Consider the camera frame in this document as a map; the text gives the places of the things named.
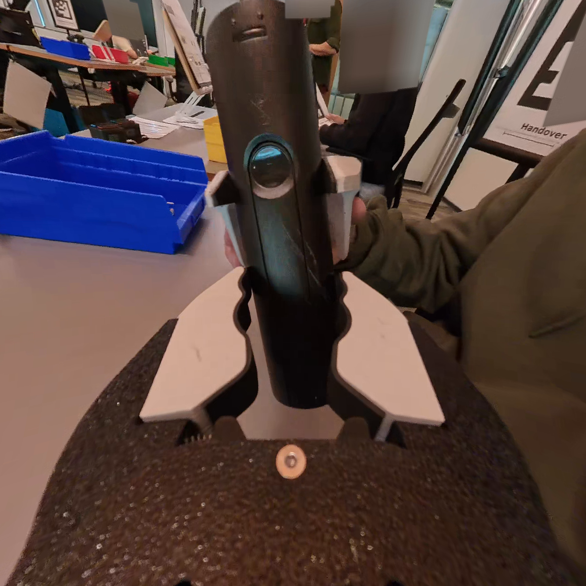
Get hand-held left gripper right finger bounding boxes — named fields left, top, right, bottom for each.
left=327, top=271, right=446, bottom=442

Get small blue bin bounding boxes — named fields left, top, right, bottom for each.
left=40, top=37, right=91, bottom=60

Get grey display board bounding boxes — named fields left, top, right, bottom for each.
left=161, top=0, right=218, bottom=126

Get black monitor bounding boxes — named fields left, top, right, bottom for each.
left=0, top=9, right=35, bottom=46

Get red plastic bin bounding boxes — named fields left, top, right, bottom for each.
left=92, top=44, right=130, bottom=64

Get wooden top desk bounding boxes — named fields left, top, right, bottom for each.
left=0, top=43, right=177, bottom=115

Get black remote control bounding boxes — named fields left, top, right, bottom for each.
left=204, top=0, right=342, bottom=409

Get grey card panel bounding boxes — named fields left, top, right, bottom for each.
left=133, top=81, right=168, bottom=115
left=2, top=61, right=52, bottom=129

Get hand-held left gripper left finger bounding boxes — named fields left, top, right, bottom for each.
left=139, top=267, right=259, bottom=440

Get person's right forearm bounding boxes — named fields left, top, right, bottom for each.
left=339, top=133, right=586, bottom=321

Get blue divided plastic bin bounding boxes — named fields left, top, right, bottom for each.
left=0, top=129, right=209, bottom=255

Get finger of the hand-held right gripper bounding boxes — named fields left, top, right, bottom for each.
left=318, top=155, right=363, bottom=259
left=204, top=171, right=243, bottom=268

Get white papers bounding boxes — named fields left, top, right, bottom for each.
left=128, top=114, right=180, bottom=139

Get yellow plastic bin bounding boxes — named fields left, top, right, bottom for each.
left=203, top=116, right=228, bottom=164

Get person's right hand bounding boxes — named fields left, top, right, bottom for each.
left=223, top=196, right=368, bottom=268

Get small fiducial marker sign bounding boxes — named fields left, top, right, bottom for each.
left=46, top=0, right=79, bottom=30

